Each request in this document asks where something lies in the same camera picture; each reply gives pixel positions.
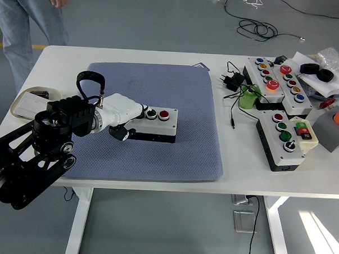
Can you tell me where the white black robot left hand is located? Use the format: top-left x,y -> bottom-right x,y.
97,92 -> 151,143

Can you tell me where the four-button control box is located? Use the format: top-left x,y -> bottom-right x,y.
123,105 -> 179,145
253,109 -> 308,174

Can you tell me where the five-button box, black base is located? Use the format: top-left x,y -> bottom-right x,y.
240,56 -> 287,112

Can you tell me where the five-button box, grey base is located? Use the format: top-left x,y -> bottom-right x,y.
268,63 -> 315,117

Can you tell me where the four-button control box, scuffed base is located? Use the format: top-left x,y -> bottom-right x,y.
253,109 -> 308,174

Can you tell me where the person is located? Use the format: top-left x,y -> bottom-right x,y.
0,0 -> 71,97

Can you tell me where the cream shallow tray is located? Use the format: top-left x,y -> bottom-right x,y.
10,85 -> 62,120

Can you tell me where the grey-blue textured mat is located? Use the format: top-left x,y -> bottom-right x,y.
62,60 -> 228,185

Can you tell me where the purple card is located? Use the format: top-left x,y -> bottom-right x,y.
192,62 -> 211,72

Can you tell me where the black power adapter plug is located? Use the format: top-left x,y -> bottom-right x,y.
218,71 -> 246,93

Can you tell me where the white table leg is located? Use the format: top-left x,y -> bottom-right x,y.
261,195 -> 293,254
64,186 -> 94,254

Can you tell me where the green plastic cylinder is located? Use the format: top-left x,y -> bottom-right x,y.
237,83 -> 263,111

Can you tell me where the grey floor socket box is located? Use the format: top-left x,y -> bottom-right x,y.
230,193 -> 254,206

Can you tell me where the grey floor socket plate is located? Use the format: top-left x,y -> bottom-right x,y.
232,210 -> 259,234

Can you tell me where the red valve knob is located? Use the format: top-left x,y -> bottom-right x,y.
319,97 -> 336,110

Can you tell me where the grey wedge block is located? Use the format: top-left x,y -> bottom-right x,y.
310,103 -> 339,153

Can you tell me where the white foam sheet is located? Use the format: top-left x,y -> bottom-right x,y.
283,51 -> 339,98

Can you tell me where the clear bubble wrap bag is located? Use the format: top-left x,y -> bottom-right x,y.
306,46 -> 339,76

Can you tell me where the white wall switch plate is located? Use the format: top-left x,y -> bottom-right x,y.
12,93 -> 49,119

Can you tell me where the short black cable loop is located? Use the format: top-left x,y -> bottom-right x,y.
62,186 -> 76,202

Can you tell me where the black adapter cord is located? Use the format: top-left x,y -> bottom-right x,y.
221,61 -> 265,130

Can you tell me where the white floor cable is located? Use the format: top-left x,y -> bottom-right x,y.
241,0 -> 266,10

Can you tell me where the black power cable under table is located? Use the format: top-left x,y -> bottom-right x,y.
244,194 -> 261,254

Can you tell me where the black foam ring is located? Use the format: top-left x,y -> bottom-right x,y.
317,68 -> 333,83
299,62 -> 321,75

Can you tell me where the cream small switch box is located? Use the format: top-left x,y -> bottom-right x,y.
287,115 -> 320,153

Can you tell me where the coiled black floor cable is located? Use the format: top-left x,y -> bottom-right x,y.
222,0 -> 308,44

